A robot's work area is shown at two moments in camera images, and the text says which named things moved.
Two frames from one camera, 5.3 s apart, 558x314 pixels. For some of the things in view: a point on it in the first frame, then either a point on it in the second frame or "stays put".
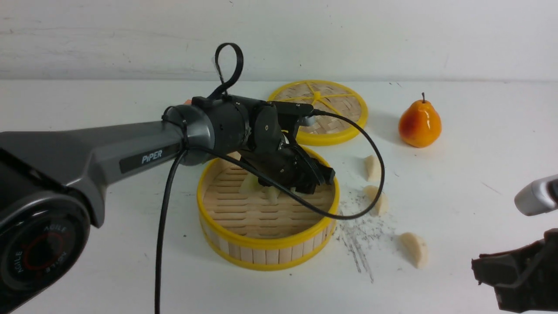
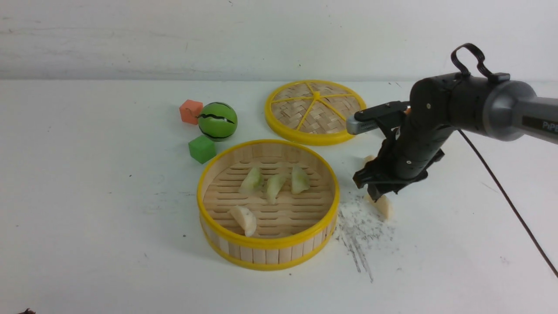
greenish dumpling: [273, 193] stays put
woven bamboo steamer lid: [326, 96] stays put
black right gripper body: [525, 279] → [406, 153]
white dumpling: [415, 249] → [245, 219]
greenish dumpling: [250, 185] stays put
